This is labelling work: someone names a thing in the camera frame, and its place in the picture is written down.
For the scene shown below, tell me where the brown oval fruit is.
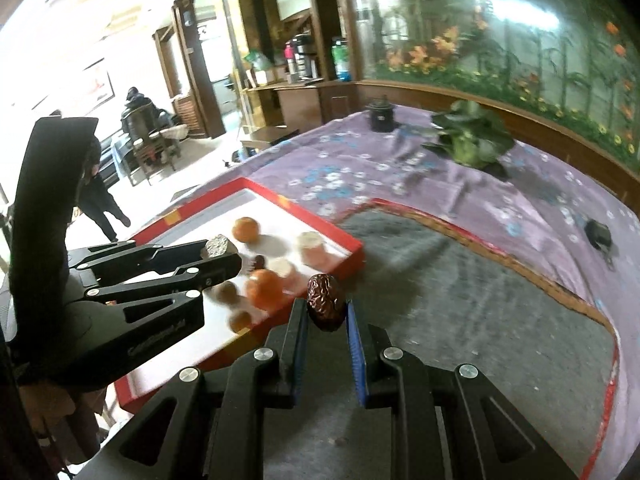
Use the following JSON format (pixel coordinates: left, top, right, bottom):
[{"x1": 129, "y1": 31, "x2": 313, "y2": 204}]
[{"x1": 228, "y1": 310, "x2": 254, "y2": 334}]

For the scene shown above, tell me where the red date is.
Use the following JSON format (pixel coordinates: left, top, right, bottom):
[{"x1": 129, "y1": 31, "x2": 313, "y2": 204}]
[
  {"x1": 306, "y1": 274, "x2": 347, "y2": 332},
  {"x1": 250, "y1": 255, "x2": 266, "y2": 272}
]

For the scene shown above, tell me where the orange tangerine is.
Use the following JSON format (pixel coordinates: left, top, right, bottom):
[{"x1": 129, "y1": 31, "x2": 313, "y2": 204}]
[
  {"x1": 245, "y1": 269, "x2": 283, "y2": 312},
  {"x1": 232, "y1": 217, "x2": 260, "y2": 244}
]

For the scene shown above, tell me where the large beige faceted chunk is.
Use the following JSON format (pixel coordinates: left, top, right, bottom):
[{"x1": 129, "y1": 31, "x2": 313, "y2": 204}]
[{"x1": 267, "y1": 257, "x2": 298, "y2": 288}]

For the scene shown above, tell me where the small beige chunk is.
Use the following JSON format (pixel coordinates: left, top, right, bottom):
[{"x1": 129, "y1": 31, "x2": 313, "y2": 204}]
[{"x1": 201, "y1": 234, "x2": 238, "y2": 259}]

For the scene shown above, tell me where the person in dark clothes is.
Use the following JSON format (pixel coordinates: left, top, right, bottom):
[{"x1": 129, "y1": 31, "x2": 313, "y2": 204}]
[{"x1": 77, "y1": 136, "x2": 131, "y2": 243}]

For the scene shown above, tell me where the red white shallow box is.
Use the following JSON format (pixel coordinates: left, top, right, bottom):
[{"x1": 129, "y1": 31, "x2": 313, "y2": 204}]
[{"x1": 115, "y1": 178, "x2": 363, "y2": 413}]

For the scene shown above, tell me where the grey felt mat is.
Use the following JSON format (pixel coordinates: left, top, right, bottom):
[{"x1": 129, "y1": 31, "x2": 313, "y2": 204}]
[{"x1": 265, "y1": 208, "x2": 614, "y2": 479}]

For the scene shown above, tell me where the wooden side table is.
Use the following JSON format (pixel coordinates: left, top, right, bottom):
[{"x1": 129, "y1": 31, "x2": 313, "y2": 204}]
[{"x1": 240, "y1": 125, "x2": 299, "y2": 151}]

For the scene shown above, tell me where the black thermos flask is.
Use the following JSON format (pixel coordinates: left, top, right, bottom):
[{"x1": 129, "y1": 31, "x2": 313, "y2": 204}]
[{"x1": 292, "y1": 34, "x2": 319, "y2": 79}]

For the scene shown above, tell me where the black cylindrical device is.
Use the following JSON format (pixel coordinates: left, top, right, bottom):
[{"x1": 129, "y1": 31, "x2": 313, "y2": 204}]
[{"x1": 366, "y1": 96, "x2": 396, "y2": 133}]

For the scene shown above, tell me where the purple floral tablecloth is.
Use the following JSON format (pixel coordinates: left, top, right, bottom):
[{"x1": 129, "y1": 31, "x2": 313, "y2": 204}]
[{"x1": 242, "y1": 106, "x2": 639, "y2": 321}]

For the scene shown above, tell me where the green blue bottle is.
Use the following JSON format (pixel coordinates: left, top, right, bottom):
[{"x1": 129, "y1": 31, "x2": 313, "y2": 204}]
[{"x1": 331, "y1": 37, "x2": 352, "y2": 82}]

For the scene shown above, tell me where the small black clip device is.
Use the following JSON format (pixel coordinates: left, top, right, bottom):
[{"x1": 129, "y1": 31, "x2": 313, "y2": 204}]
[{"x1": 584, "y1": 219, "x2": 614, "y2": 271}]

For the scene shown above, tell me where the floral glass cabinet panel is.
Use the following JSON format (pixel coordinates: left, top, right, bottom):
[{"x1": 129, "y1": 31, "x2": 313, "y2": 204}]
[{"x1": 352, "y1": 0, "x2": 639, "y2": 168}]

